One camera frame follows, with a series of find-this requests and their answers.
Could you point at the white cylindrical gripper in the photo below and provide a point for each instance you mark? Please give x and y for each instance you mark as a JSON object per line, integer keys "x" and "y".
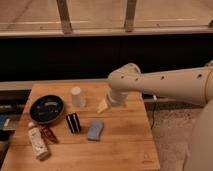
{"x": 114, "y": 98}

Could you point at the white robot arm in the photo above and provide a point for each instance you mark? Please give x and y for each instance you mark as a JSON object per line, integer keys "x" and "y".
{"x": 194, "y": 85}

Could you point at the black striped eraser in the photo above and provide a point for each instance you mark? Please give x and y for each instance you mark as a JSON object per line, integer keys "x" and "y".
{"x": 73, "y": 123}

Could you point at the blue sponge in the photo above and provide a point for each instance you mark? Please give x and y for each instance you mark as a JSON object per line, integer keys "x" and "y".
{"x": 95, "y": 129}

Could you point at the dark blue bowl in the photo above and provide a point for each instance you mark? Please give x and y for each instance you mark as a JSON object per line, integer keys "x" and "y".
{"x": 47, "y": 109}

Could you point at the dark red toy boat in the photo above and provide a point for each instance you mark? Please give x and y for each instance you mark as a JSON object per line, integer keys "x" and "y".
{"x": 48, "y": 133}

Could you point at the white bottle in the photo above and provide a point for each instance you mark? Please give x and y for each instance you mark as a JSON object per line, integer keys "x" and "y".
{"x": 38, "y": 144}

